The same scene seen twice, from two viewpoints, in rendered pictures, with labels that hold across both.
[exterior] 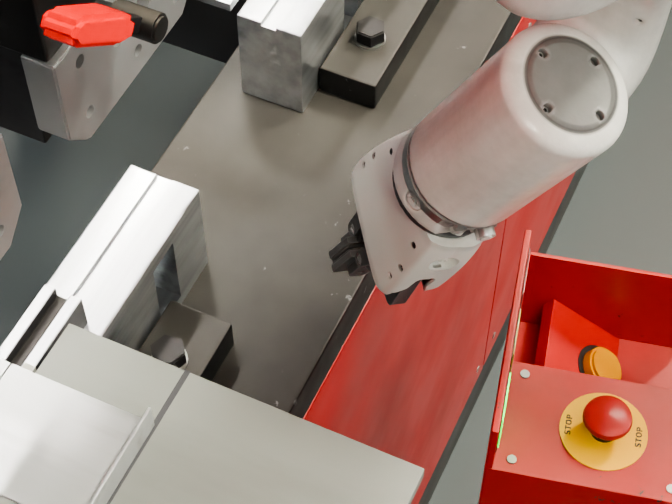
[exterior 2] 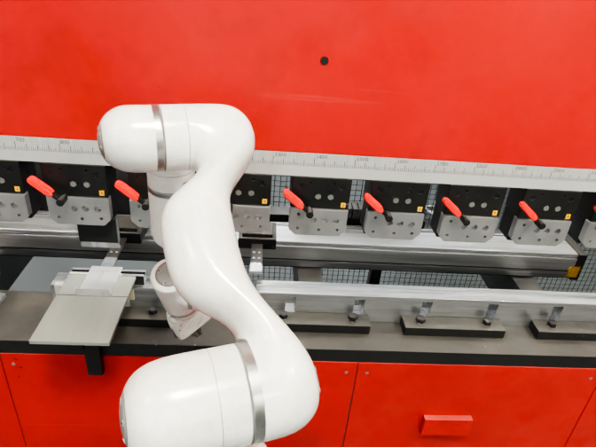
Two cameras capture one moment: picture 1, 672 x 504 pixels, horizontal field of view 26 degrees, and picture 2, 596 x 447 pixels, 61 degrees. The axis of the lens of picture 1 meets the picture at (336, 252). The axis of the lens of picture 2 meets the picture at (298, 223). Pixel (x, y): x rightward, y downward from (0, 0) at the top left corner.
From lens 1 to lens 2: 107 cm
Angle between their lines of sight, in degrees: 49
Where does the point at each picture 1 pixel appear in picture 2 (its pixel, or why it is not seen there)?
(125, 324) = (151, 294)
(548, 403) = not seen: hidden behind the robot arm
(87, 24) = (119, 184)
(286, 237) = (209, 327)
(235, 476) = (98, 312)
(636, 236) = not seen: outside the picture
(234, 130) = not seen: hidden behind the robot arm
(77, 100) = (136, 214)
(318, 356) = (172, 344)
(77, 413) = (109, 284)
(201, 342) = (160, 317)
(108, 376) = (121, 286)
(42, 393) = (113, 278)
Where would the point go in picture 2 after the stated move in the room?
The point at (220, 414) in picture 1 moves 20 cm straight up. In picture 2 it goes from (115, 305) to (107, 239)
